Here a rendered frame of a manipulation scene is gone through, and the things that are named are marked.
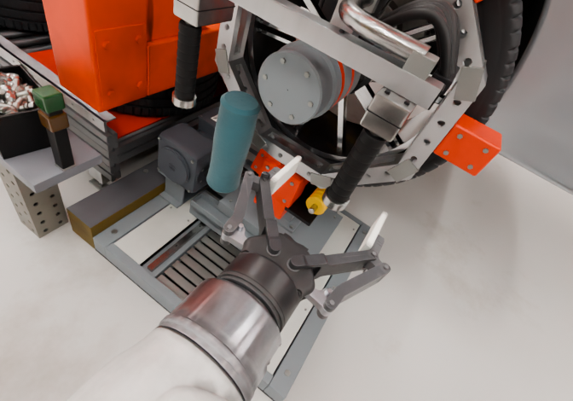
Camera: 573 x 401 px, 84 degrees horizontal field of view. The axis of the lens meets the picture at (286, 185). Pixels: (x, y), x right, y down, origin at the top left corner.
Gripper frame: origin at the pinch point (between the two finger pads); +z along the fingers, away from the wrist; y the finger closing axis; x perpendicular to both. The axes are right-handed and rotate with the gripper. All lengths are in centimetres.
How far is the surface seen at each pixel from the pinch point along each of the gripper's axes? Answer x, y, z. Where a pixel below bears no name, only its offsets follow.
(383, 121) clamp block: 9.4, 0.1, 6.5
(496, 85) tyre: 12.4, 12.3, 36.8
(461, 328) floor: -82, 70, 71
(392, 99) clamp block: 12.2, -0.4, 7.2
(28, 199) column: -63, -78, -6
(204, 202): -68, -44, 35
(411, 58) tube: 16.7, -1.2, 9.6
